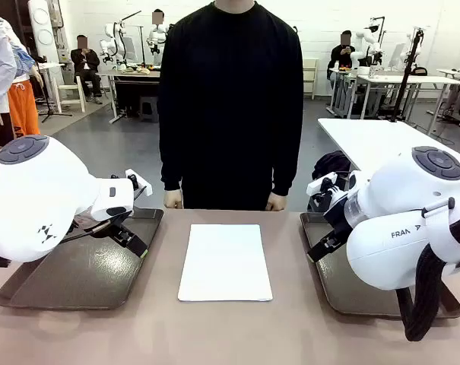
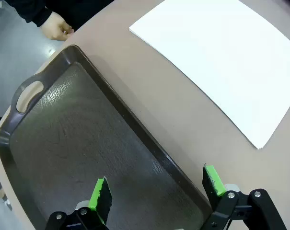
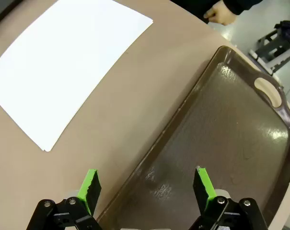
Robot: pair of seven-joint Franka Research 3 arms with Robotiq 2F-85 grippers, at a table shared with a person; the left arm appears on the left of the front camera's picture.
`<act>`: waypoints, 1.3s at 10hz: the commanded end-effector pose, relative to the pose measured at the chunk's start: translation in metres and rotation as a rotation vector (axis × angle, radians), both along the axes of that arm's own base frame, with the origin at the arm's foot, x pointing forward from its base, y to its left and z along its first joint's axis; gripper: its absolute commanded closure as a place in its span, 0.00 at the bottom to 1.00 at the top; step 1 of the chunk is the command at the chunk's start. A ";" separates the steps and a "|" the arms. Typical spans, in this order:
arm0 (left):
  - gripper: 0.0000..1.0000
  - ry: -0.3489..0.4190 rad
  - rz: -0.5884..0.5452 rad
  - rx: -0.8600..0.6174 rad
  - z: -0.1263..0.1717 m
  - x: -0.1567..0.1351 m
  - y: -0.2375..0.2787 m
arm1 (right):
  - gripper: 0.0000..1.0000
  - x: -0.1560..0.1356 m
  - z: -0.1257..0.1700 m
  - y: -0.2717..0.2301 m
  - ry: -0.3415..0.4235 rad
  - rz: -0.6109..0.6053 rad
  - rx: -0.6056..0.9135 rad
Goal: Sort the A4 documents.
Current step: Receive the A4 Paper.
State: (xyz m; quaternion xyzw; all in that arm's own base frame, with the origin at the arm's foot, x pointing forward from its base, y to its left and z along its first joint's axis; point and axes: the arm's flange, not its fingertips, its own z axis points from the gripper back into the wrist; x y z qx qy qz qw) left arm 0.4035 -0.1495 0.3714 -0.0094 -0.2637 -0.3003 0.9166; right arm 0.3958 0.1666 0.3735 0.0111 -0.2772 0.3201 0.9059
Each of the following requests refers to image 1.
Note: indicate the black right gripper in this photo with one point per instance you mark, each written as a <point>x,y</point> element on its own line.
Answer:
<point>334,209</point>

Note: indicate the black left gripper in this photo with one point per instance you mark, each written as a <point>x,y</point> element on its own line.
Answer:
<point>121,222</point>

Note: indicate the person's right forearm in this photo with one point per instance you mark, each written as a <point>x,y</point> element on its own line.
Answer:
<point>172,163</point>

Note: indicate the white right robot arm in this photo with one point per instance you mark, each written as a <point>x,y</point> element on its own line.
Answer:
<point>397,213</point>

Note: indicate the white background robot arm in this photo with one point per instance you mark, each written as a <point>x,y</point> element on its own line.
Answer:
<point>362,42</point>
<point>410,49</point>
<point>110,45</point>

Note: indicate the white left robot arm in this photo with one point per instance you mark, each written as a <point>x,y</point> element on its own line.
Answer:
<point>43,197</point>

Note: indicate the person's left forearm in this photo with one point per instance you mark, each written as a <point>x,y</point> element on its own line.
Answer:
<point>286,163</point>

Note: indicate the person's right hand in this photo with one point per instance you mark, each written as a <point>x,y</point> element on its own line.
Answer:
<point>173,198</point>

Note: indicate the person's left hand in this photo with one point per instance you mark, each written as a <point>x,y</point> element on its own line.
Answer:
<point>277,202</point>

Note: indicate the brown plastic serving tray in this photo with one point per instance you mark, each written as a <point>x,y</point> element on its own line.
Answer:
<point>340,292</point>
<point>92,273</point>

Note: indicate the white A4 paper stack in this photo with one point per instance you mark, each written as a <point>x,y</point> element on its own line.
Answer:
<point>225,262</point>

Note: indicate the grey stool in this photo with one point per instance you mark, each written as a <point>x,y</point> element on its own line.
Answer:
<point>149,108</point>

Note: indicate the black floor stand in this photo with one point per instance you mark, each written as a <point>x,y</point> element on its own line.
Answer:
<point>48,108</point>

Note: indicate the white chair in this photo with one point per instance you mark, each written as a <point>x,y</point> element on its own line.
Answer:
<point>72,91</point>

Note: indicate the white drawer cabinet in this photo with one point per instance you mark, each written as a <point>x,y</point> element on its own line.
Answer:
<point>310,80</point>

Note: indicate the white workbench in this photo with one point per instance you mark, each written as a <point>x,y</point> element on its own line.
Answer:
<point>134,74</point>

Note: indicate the mannequin in orange trousers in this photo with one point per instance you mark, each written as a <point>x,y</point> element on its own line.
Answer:
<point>22,106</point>

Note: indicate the person in black sweater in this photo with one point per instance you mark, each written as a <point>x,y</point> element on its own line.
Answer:
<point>229,95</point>

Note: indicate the long white desk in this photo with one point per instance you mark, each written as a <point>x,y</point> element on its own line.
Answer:
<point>404,79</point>

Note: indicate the black tripod stand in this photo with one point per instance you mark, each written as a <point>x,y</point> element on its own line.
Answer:
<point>406,80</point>

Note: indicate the seated person black jacket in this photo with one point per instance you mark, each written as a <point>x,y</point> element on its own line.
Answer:
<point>85,61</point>

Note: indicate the seated person dark clothes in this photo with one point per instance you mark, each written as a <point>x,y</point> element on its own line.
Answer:
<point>341,57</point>

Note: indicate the computer monitor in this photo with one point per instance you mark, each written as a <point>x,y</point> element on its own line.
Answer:
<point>397,55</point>

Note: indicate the white tower air conditioner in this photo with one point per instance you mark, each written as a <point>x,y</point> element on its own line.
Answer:
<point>43,34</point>

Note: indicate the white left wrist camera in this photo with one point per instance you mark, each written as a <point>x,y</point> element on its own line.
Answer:
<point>145,189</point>

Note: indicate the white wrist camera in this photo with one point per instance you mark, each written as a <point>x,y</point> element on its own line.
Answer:
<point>145,189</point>
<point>321,184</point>

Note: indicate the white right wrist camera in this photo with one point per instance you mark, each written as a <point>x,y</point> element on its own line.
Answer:
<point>321,184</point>

